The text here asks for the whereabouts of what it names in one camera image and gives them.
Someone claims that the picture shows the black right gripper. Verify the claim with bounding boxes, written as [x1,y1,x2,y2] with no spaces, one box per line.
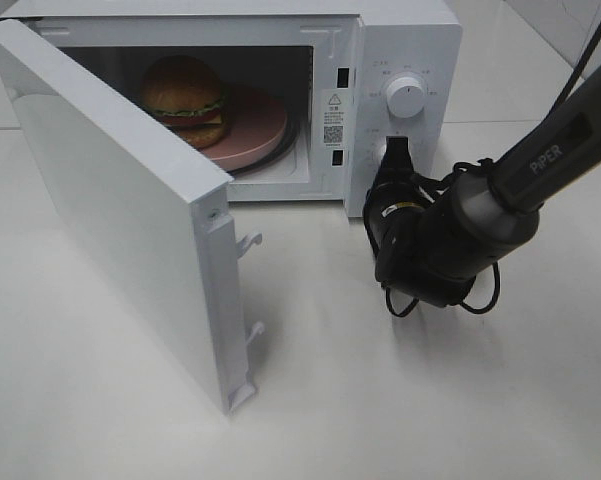
[363,136,436,285]

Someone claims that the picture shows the white timer knob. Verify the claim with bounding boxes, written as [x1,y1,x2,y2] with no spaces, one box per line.
[376,142,387,165]

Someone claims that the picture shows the pink round plate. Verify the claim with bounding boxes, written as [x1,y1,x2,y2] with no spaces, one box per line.
[200,85,288,171]

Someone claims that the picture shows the toy hamburger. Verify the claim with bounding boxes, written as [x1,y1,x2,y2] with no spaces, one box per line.
[140,55,229,149]

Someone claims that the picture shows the white microwave door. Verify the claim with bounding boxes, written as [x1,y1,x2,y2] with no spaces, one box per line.
[0,20,262,413]

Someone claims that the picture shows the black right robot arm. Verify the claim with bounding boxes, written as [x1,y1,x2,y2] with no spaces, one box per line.
[363,65,601,307]

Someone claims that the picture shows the upper white power knob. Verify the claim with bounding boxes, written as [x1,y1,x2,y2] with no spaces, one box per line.
[385,72,428,119]

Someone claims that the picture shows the white microwave oven body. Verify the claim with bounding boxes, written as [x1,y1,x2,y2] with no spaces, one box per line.
[0,1,462,217]

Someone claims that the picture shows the glass microwave turntable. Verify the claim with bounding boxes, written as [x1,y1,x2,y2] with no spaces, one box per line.
[228,115,300,176]

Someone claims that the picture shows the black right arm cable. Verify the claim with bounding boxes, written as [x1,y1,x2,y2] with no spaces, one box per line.
[382,0,601,317]

